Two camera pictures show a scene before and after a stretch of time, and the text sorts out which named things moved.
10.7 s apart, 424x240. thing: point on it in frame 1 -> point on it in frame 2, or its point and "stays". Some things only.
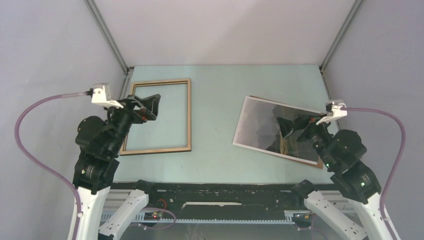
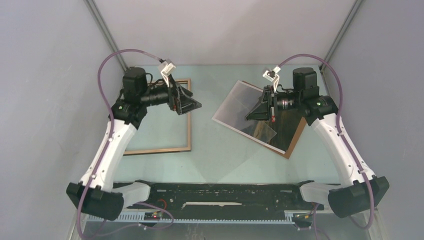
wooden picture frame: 123,152 stays
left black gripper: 150,104 -> 181,103
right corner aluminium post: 336,41 stays
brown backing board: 319,164 -> 285,133
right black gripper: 286,126 -> 263,110
